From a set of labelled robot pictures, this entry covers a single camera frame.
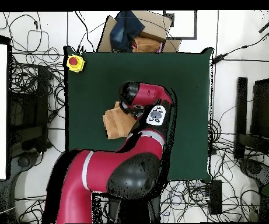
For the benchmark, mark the tan terry towel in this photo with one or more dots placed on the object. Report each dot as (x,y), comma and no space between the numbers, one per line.
(115,123)

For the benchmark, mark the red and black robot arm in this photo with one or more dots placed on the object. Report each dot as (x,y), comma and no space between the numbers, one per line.
(115,163)

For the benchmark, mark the dark green table cloth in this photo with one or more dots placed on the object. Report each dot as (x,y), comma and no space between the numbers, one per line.
(190,105)

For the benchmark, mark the orange folded towel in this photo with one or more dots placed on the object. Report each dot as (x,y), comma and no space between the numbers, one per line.
(145,45)

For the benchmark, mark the yellow emergency stop button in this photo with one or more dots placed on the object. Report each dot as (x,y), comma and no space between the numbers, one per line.
(74,63)

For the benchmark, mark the blue denim jeans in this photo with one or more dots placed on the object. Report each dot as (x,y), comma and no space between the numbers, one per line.
(124,30)

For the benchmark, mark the brown cardboard box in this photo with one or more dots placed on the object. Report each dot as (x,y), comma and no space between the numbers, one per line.
(155,25)

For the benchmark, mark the black power adapter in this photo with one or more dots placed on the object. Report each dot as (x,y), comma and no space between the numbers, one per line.
(219,58)

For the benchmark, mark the black rectangular box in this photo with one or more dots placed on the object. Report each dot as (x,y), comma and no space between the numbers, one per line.
(216,198)

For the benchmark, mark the grey stand base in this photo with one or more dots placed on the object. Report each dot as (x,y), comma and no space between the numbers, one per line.
(23,161)
(253,168)

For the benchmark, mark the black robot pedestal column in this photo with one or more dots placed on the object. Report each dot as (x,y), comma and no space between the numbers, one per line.
(134,210)

